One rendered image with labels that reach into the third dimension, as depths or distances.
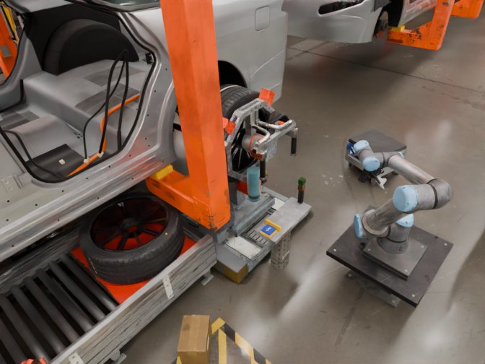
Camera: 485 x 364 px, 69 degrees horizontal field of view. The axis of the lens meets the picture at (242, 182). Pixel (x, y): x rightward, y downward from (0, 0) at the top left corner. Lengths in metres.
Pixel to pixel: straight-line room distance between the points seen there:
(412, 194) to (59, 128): 2.34
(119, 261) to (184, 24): 1.37
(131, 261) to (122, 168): 0.56
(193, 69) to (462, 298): 2.25
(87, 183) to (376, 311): 1.97
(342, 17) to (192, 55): 3.17
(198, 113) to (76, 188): 0.85
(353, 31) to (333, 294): 3.16
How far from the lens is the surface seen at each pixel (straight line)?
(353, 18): 4.63
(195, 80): 1.66
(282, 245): 2.46
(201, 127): 1.76
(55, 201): 2.13
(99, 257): 2.30
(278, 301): 2.52
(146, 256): 2.22
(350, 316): 2.52
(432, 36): 5.54
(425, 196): 1.73
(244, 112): 2.20
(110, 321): 2.15
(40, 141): 2.84
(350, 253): 2.44
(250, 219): 2.80
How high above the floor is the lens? 2.11
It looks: 38 degrees down
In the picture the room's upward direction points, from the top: 3 degrees counter-clockwise
